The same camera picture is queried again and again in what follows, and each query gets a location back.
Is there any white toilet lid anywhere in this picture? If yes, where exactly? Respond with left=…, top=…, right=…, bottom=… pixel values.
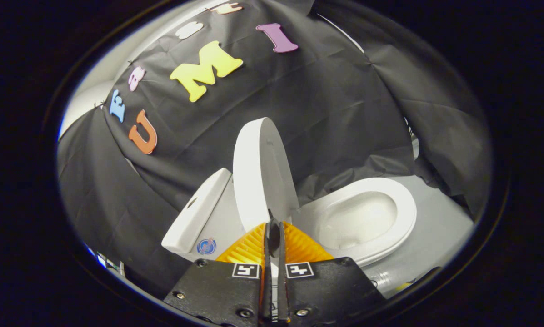
left=233, top=117, right=300, bottom=233

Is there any white toilet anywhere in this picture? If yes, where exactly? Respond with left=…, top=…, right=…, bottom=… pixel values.
left=161, top=168, right=418, bottom=269

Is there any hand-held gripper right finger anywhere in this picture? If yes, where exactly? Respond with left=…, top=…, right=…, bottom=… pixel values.
left=276, top=222, right=386, bottom=326

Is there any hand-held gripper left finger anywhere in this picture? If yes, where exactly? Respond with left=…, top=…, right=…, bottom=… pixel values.
left=163, top=222, right=273, bottom=326

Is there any black backdrop cloth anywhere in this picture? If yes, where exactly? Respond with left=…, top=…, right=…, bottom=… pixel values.
left=57, top=0, right=494, bottom=299

